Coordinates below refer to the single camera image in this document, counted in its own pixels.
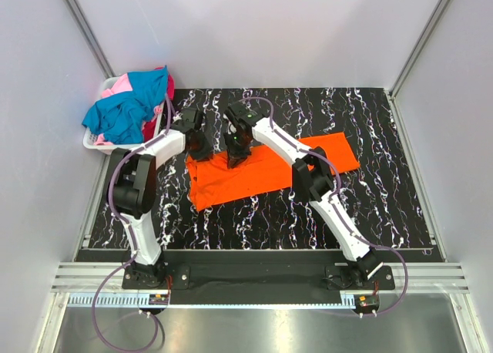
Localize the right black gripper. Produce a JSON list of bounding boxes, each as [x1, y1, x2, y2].
[[222, 132, 251, 169]]

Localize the orange t shirt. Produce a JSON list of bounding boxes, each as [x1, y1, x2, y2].
[[186, 133, 360, 211]]

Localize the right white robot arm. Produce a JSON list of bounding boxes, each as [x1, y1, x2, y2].
[[223, 100, 383, 289]]

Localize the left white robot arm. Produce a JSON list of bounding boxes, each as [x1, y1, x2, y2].
[[105, 108, 213, 288]]

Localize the blue t shirt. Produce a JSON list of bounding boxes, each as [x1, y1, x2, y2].
[[82, 67, 169, 145]]

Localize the light pink t shirt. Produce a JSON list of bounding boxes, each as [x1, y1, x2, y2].
[[92, 74, 163, 146]]

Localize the white plastic laundry basket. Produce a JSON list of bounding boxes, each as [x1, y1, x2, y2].
[[82, 76, 166, 155]]

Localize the black marble pattern mat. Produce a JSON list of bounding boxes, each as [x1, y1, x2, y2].
[[86, 87, 436, 250]]

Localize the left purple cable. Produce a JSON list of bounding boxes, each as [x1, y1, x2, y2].
[[92, 92, 179, 348]]

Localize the purple cable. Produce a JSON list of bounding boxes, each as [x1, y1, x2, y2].
[[240, 96, 409, 315], [92, 92, 179, 348]]

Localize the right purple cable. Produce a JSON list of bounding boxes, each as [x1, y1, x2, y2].
[[240, 96, 409, 315]]

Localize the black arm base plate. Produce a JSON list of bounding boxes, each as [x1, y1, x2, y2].
[[122, 263, 395, 291]]

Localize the aluminium front rail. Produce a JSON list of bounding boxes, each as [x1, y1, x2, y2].
[[52, 263, 468, 294]]

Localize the white slotted cable duct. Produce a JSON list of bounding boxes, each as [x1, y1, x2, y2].
[[68, 291, 356, 310]]

